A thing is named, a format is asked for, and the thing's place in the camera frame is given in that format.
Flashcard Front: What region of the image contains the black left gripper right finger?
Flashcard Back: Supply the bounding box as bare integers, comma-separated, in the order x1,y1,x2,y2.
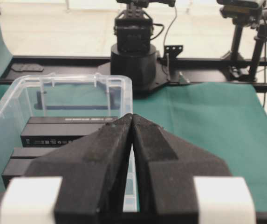
131,114,232,224

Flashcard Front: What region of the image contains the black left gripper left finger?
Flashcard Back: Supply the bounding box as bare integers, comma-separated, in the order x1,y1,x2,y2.
25,113,132,224

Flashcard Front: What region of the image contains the black realsense box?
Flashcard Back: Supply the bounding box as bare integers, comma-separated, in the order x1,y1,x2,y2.
10,147,57,159
21,116,118,147
1,159,34,188

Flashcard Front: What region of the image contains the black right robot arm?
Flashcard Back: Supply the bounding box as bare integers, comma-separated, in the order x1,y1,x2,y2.
110,0,169,92

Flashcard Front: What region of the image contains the clear plastic storage case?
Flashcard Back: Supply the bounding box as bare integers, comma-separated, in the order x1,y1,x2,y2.
0,72,139,213

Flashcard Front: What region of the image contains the green table cloth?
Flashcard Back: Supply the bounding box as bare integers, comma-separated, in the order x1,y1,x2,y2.
0,29,267,212

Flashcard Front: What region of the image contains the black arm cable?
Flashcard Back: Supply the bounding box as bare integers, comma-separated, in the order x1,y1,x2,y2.
162,6,178,80

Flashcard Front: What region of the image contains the black camera stand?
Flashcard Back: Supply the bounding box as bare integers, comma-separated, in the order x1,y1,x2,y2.
217,0,267,82

